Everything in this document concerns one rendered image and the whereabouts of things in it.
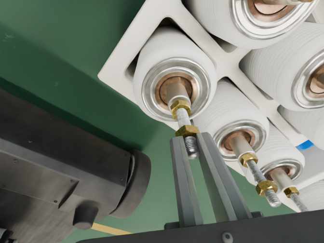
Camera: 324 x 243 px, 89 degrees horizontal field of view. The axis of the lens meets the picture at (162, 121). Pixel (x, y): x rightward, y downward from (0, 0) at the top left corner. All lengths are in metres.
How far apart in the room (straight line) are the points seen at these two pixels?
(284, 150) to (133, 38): 0.28
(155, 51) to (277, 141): 0.25
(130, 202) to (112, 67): 0.34
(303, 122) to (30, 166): 0.49
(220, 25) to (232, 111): 0.10
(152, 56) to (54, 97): 0.40
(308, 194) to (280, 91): 0.40
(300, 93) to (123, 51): 0.22
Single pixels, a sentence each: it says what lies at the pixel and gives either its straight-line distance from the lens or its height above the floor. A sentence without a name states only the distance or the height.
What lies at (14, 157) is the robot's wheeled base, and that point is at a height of 0.19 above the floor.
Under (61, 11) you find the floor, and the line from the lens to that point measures 0.46.
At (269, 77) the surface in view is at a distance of 0.25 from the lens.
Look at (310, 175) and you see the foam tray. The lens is 0.58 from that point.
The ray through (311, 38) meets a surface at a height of 0.24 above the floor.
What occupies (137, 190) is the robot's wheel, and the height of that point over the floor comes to 0.17.
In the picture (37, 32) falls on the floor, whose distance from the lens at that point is 0.49.
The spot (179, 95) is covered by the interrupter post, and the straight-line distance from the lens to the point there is 0.15.
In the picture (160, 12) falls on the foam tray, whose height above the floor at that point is 0.18.
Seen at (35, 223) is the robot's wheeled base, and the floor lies 0.17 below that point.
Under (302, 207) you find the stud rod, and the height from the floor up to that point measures 0.31.
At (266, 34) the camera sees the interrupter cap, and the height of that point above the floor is 0.25.
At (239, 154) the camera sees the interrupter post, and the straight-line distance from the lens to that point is 0.23.
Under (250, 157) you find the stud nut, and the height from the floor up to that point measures 0.29.
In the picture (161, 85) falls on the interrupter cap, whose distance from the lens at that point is 0.18.
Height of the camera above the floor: 0.42
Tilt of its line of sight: 54 degrees down
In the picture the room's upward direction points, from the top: 175 degrees clockwise
